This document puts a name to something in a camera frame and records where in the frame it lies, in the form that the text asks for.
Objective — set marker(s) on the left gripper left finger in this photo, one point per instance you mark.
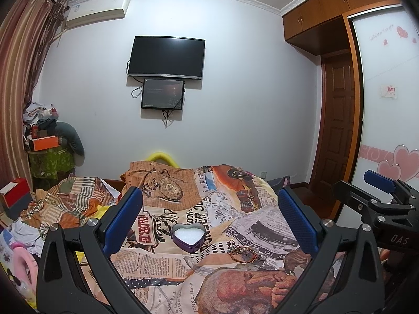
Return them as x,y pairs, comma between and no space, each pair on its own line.
61,285

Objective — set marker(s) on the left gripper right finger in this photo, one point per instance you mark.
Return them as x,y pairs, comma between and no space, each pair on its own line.
344,274

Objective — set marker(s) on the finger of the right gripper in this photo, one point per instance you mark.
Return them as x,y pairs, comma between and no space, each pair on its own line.
379,178

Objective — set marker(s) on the brown wooden door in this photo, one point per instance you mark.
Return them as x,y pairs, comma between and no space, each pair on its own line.
335,131

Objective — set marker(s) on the pink plush toy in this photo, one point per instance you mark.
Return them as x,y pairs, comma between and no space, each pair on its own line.
25,266

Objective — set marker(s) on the red white box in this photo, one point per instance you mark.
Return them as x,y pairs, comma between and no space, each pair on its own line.
15,197

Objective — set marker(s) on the green patterned bag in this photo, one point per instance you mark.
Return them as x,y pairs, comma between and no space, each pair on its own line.
51,163

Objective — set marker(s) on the white wardrobe sliding door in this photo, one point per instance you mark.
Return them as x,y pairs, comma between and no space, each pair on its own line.
386,40

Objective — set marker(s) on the purple heart-shaped tin box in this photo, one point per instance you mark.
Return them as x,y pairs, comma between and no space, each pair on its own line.
188,237

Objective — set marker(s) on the orange box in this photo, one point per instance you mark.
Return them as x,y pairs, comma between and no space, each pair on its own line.
39,144

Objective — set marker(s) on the newspaper print bed quilt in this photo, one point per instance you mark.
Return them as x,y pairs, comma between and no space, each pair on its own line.
250,259

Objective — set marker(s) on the wooden overhead cabinet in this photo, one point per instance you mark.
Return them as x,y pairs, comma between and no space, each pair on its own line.
317,26

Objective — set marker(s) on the yellow pillow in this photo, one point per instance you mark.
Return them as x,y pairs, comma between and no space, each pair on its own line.
162,156

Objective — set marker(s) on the striped brown curtain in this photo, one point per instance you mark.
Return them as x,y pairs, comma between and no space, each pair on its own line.
26,36

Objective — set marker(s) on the white air conditioner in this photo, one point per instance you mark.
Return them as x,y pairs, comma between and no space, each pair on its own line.
94,11

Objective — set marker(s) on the small black wall monitor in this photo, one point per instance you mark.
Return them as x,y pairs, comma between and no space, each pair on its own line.
163,94

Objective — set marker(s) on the black wall television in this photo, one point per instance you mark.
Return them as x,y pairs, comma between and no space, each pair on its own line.
166,56

